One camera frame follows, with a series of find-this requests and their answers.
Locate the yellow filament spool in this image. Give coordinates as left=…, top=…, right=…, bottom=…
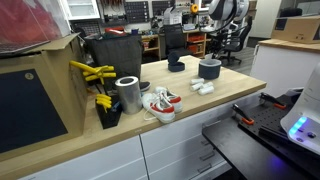
left=190, top=3, right=200, bottom=15

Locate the dark wall tool rack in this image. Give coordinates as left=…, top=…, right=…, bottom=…
left=151, top=0, right=175, bottom=17
left=123, top=0, right=150, bottom=25

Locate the dark shoe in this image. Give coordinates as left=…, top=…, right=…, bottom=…
left=139, top=80, right=152, bottom=93

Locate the large cardboard box black panel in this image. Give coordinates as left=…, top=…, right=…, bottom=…
left=0, top=32, right=89, bottom=163

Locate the white robot base blue light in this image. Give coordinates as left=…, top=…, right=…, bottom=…
left=279, top=60, right=320, bottom=156

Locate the yellow handled tool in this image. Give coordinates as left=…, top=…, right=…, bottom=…
left=95, top=93, right=113, bottom=103
left=95, top=99, right=113, bottom=114

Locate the dark blue open-lid container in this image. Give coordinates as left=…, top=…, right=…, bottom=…
left=167, top=50, right=186, bottom=73

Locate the red tool case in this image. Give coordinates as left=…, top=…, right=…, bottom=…
left=104, top=26, right=128, bottom=37

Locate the silver metal cylinder can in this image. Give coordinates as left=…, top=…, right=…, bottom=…
left=114, top=75, right=144, bottom=116

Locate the white red sneaker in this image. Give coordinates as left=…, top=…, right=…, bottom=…
left=153, top=85, right=184, bottom=114
left=141, top=92, right=177, bottom=125

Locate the dark grey cylindrical bowl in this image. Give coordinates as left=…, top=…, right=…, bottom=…
left=198, top=58, right=223, bottom=81

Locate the grey drawer handle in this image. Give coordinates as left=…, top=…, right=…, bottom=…
left=196, top=162, right=213, bottom=175
left=199, top=139, right=212, bottom=148
left=198, top=150, right=216, bottom=163

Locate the white cabinet with wood top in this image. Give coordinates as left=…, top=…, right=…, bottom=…
left=249, top=38, right=320, bottom=98

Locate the long yellow clamp handle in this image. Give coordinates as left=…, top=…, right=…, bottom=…
left=68, top=59, right=102, bottom=76

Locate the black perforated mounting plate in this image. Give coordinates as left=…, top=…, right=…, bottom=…
left=201, top=92, right=320, bottom=180

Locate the black tool holder box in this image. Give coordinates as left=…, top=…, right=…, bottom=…
left=95, top=94, right=123, bottom=130

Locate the white drawer cabinet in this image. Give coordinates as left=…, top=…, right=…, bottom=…
left=17, top=89, right=265, bottom=180

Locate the white 3D printer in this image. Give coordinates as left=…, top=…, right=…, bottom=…
left=162, top=6, right=184, bottom=26

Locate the dark grey fabric bin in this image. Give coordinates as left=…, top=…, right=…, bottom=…
left=84, top=32, right=144, bottom=92

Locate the red item in plastic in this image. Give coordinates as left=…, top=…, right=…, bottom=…
left=0, top=0, right=72, bottom=55

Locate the wooden workbench shelf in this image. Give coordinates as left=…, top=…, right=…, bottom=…
left=140, top=29, right=223, bottom=62

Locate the brown cardboard shipping box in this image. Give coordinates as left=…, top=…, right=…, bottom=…
left=270, top=15, right=320, bottom=45

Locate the white framed wall cabinet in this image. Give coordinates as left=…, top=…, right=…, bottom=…
left=61, top=0, right=101, bottom=21

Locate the black mesh office chair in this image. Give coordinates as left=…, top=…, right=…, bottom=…
left=162, top=23, right=188, bottom=60

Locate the black orange clamp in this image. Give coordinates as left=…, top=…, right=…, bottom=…
left=259, top=92, right=287, bottom=111
left=231, top=103, right=255, bottom=127

